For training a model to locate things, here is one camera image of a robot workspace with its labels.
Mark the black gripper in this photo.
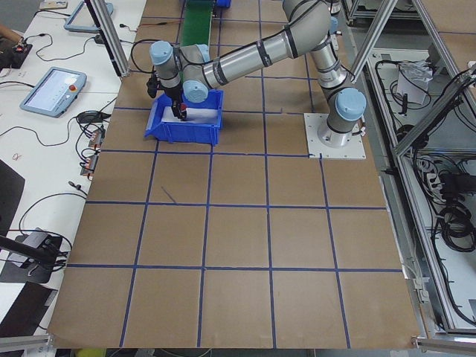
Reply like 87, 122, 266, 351
147, 72, 189, 123

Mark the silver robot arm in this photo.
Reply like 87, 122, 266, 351
146, 1, 367, 148

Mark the white foam pad left bin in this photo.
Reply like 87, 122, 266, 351
161, 106, 219, 124

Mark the blue left storage bin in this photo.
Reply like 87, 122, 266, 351
144, 90, 224, 146

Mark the blue storage bin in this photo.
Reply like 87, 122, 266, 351
216, 0, 231, 8
144, 90, 224, 146

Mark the green conveyor belt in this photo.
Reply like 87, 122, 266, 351
181, 0, 214, 46

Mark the blue right storage bin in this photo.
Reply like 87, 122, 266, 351
216, 0, 231, 8

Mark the near teach pendant tablet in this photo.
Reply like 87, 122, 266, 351
19, 67, 87, 118

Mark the teach pendant tablet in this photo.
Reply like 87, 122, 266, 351
19, 67, 87, 118
64, 1, 98, 33

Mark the far teach pendant tablet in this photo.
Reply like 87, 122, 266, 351
64, 1, 98, 33

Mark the black emergency stop box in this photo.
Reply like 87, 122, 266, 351
4, 44, 33, 69

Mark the white crumpled paper box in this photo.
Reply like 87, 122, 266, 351
396, 60, 433, 105

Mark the aluminium frame post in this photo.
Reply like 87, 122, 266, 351
85, 0, 129, 78

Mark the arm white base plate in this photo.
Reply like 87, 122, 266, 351
303, 113, 366, 160

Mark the black camera stand base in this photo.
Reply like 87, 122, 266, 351
1, 230, 66, 283

